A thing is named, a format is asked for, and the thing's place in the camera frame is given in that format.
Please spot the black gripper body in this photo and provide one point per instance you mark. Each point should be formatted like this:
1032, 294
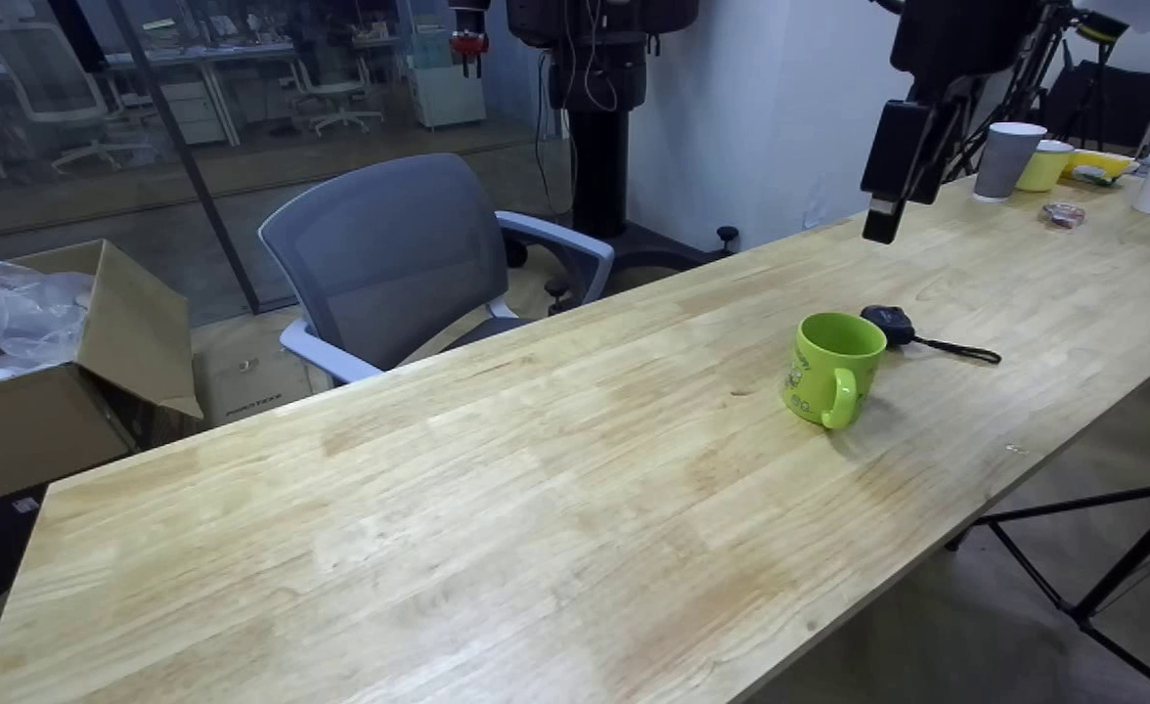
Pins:
961, 42

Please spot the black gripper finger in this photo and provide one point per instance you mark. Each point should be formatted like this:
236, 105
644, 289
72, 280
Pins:
944, 140
895, 152

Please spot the green ceramic mug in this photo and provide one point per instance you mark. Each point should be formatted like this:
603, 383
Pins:
833, 353

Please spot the grey paper cup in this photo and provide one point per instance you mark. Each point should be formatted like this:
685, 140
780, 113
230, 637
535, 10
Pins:
1005, 164

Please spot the yellow cup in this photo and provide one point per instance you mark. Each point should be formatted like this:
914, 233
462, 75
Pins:
1046, 169

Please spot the small crumpled wrapper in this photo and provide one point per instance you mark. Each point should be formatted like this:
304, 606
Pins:
1060, 215

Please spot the black monitor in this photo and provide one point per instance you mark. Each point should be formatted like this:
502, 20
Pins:
1105, 105

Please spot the yellow bowl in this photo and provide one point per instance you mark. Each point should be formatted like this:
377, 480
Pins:
1105, 166

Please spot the black spoon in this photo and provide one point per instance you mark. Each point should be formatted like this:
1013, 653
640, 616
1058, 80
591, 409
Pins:
886, 321

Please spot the black stand column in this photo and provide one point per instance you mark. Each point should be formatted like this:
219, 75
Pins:
595, 158

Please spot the red hanging object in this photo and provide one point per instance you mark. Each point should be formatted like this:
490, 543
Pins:
470, 45

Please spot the white cabinet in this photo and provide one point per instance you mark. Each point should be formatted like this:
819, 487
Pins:
445, 91

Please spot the grey office chair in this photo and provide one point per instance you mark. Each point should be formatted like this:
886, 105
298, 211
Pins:
393, 261

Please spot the white background office chair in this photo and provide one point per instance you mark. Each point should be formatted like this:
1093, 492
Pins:
335, 100

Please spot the small closed cardboard box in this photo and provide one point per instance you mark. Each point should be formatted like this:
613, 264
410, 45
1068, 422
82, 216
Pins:
243, 368

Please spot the thin black diagonal pole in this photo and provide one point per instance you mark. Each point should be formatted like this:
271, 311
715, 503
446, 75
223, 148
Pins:
191, 169

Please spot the large open cardboard box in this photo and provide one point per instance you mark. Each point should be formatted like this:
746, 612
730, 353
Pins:
129, 328

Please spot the clear plastic bag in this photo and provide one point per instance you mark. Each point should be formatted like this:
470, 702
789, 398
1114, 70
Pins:
13, 314

